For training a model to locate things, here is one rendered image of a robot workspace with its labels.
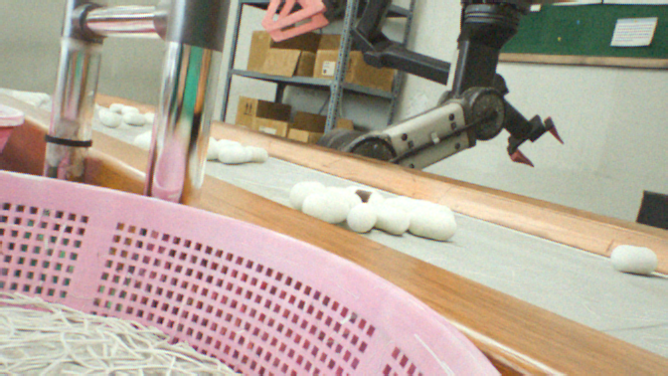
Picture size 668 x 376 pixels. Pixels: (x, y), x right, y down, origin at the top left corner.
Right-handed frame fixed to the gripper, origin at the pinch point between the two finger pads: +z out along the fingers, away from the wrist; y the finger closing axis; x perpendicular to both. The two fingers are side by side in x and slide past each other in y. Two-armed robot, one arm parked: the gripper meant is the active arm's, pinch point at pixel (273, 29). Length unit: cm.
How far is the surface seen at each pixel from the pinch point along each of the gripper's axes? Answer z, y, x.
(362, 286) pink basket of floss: 3, -67, -19
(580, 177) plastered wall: -58, 172, -96
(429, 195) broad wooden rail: -1.2, -18.8, -26.8
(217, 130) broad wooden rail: 17.8, 20.1, -2.8
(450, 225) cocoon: -0.4, -41.3, -25.1
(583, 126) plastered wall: -72, 175, -81
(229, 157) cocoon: 12.8, -15.7, -9.9
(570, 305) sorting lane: -2, -53, -29
